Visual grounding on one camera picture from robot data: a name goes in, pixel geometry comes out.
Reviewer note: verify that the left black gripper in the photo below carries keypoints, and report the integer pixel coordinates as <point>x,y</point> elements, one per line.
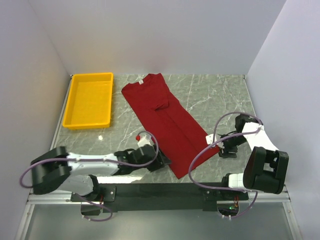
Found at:
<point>159,161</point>

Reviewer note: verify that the red t shirt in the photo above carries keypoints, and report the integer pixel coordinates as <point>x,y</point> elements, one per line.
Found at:
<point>179,135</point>

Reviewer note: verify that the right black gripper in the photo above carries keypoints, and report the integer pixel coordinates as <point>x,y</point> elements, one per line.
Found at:
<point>227,150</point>

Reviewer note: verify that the aluminium frame rail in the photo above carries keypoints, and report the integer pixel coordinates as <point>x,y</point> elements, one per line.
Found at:
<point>202,102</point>

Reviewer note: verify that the black base beam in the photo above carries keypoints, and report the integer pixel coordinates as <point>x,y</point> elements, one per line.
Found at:
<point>163,196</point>

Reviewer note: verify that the yellow plastic tray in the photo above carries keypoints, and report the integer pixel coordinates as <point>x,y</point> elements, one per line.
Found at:
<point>89,101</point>

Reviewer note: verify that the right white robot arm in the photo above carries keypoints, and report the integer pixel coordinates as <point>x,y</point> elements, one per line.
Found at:
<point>266,167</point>

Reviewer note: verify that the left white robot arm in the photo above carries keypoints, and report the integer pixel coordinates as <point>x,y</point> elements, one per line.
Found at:
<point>58,169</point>

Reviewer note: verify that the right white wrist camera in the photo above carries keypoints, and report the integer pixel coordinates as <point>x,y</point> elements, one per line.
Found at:
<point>212,138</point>

